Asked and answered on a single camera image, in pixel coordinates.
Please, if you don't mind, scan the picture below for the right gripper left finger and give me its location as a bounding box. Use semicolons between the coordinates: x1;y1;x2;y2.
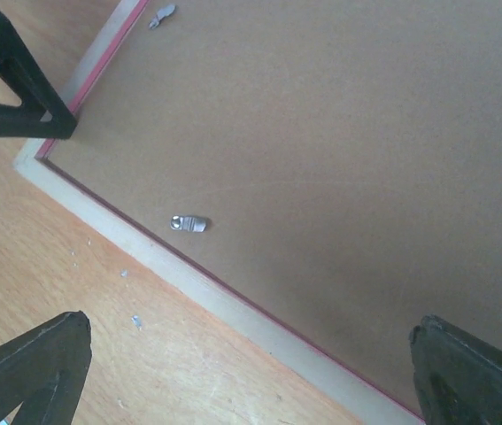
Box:
0;311;92;424

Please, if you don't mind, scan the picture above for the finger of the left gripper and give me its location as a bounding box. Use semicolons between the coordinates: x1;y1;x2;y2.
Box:
0;12;77;139

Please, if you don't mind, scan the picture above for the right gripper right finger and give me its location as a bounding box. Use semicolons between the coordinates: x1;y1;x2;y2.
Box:
409;315;502;424

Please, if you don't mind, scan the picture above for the pink picture frame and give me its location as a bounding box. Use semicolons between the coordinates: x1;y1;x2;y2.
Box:
16;1;502;423

